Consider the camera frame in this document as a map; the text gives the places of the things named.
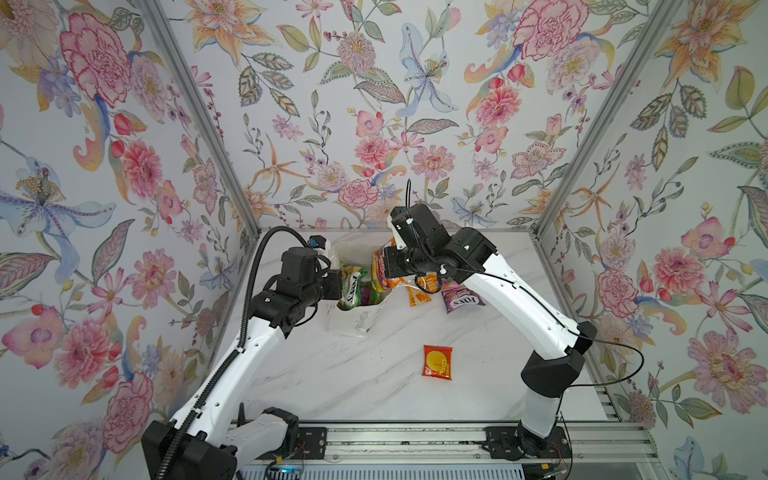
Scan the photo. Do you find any orange Foxs candy bag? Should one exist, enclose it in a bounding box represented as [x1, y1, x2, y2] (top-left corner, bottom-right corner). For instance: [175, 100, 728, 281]
[371, 238, 402, 294]

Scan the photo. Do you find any small orange candy packet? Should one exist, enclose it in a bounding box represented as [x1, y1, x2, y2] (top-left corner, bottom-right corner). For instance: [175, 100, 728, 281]
[406, 286, 432, 307]

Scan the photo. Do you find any green Foxs candy bag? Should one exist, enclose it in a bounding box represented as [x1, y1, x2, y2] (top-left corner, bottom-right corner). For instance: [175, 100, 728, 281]
[337, 265, 367, 311]

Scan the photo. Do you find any pink Foxs candy bag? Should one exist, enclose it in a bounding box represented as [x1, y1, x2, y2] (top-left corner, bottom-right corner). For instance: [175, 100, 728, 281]
[441, 281, 485, 314]

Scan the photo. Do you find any white paper gift bag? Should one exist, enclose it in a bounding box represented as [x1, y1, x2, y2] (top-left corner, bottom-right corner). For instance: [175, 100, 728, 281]
[325, 238, 421, 338]

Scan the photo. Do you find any small red snack packet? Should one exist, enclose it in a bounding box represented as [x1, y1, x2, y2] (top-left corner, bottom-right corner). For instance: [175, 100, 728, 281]
[422, 345, 453, 381]

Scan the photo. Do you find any green Lays chips bag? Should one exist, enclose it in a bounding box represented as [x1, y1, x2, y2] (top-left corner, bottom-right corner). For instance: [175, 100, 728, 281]
[360, 285, 386, 306]

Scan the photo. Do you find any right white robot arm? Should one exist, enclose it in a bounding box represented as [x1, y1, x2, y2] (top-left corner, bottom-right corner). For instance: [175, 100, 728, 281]
[383, 204, 596, 441]

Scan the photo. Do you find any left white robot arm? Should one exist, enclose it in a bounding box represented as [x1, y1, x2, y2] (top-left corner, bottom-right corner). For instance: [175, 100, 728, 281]
[141, 237, 341, 479]

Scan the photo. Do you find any small orange snack packet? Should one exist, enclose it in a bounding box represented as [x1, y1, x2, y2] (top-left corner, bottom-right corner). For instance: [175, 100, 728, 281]
[415, 273, 442, 295]

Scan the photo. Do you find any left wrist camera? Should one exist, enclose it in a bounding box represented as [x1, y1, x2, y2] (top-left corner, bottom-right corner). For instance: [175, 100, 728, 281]
[308, 235, 331, 255]

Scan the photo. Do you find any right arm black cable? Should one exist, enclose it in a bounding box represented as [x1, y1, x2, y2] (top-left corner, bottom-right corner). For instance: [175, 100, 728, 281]
[404, 178, 646, 480]

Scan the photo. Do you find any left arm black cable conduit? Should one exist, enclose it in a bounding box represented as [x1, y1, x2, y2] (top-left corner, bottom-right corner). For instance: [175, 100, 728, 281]
[152, 225, 310, 480]

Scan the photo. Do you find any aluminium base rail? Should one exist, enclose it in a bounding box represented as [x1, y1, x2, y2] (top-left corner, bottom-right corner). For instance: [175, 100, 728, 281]
[146, 419, 661, 469]

